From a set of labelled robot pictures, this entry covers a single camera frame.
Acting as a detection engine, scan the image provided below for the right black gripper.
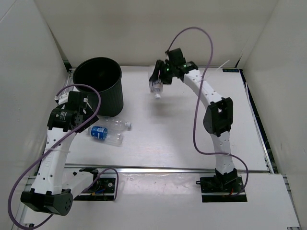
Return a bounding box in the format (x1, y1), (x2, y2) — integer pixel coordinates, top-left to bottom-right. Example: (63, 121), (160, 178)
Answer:
(149, 59), (176, 85)

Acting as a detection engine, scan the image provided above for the white label clear bottle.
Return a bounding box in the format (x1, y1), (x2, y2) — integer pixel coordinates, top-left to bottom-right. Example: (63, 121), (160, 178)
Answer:
(148, 66), (163, 100)

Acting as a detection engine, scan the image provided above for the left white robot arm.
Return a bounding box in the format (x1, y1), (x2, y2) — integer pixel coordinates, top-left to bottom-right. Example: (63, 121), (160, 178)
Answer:
(21, 91), (101, 216)

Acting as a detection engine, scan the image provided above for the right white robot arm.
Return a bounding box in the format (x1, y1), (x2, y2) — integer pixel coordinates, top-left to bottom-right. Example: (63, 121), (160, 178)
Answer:
(149, 48), (237, 192)

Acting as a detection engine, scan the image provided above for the black plastic bin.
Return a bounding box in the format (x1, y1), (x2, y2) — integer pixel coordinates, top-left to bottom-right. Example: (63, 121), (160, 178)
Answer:
(73, 57), (124, 117)

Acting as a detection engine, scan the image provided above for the clear unlabelled plastic bottle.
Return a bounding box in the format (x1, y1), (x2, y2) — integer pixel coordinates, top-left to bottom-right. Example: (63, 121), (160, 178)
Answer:
(95, 116), (132, 131)

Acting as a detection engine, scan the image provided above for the blue label clear bottle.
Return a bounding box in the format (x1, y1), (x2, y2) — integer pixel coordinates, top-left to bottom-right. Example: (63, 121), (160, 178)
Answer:
(87, 126), (123, 146)

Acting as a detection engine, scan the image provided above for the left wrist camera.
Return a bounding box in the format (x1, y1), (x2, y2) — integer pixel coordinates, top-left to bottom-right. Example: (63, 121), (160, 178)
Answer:
(54, 92), (69, 104)

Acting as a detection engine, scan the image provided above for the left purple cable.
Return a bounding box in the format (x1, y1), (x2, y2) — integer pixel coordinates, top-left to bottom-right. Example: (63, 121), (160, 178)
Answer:
(7, 84), (119, 227)

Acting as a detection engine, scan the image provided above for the purple cable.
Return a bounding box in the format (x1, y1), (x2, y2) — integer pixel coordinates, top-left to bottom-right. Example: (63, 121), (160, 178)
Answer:
(7, 84), (119, 227)
(167, 27), (249, 197)

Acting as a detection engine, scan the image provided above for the aluminium frame rail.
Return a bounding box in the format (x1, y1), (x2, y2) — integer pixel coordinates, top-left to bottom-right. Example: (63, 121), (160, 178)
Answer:
(64, 163), (271, 174)

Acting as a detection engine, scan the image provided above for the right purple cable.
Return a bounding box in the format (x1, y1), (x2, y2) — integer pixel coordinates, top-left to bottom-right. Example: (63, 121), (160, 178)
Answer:
(167, 27), (249, 197)

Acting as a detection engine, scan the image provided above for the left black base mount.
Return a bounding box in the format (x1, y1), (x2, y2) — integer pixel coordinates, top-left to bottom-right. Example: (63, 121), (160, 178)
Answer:
(74, 167), (119, 201)

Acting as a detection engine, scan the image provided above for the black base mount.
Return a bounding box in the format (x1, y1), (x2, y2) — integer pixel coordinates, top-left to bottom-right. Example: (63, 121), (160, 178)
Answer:
(74, 167), (119, 201)
(195, 177), (248, 203)

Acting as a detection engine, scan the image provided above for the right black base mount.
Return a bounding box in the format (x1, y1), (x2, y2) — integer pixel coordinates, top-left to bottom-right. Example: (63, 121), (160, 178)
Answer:
(195, 177), (248, 203)

